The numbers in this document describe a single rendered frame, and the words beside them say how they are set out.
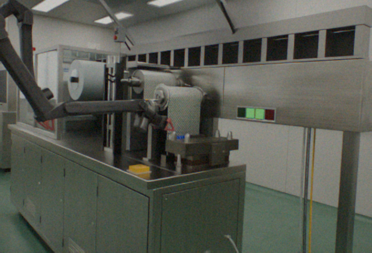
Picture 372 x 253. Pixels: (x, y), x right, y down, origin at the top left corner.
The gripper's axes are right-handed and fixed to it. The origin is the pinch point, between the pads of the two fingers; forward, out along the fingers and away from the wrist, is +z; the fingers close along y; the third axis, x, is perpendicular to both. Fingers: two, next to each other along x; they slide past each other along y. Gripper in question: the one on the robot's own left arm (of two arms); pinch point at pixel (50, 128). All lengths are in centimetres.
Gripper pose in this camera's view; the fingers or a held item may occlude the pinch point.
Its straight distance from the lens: 193.6
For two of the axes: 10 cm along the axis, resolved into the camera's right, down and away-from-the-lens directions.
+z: 2.8, 8.6, 4.2
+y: -7.6, -0.7, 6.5
